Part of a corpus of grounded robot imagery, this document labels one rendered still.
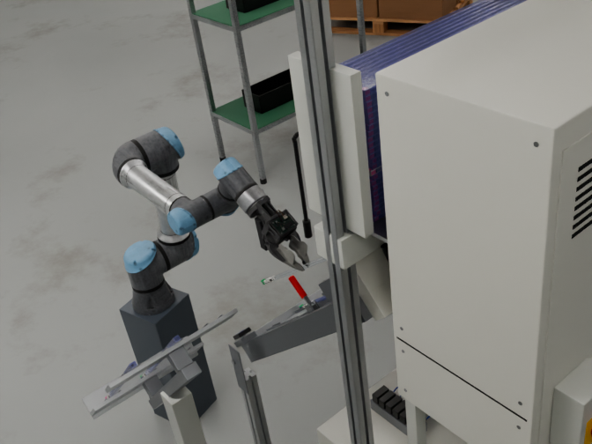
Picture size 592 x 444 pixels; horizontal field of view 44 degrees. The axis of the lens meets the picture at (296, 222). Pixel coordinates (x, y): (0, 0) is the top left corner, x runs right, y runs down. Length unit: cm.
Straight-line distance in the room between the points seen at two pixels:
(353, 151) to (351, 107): 8
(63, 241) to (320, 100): 316
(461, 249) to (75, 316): 271
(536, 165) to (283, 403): 210
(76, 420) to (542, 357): 227
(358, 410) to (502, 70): 86
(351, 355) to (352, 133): 53
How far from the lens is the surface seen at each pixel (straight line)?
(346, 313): 149
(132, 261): 253
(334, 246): 139
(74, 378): 336
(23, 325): 376
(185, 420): 195
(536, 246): 109
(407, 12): 617
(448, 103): 108
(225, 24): 399
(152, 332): 264
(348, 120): 123
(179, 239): 255
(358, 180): 128
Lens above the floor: 217
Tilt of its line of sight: 34 degrees down
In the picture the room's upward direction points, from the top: 9 degrees counter-clockwise
